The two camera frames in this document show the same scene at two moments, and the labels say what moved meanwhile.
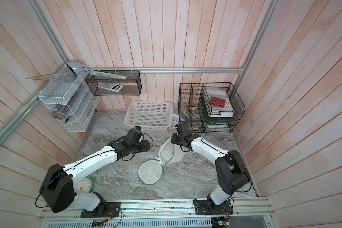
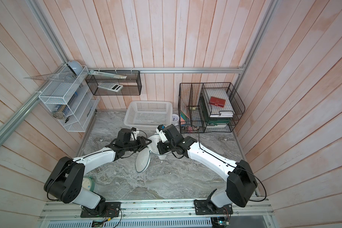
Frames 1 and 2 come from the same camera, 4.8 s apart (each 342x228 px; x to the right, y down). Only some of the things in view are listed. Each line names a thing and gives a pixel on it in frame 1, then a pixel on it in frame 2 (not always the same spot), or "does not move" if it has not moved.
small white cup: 175,120 does not move
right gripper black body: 177,139 to 166,147
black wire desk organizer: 209,107 does not move
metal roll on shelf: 60,114 does not move
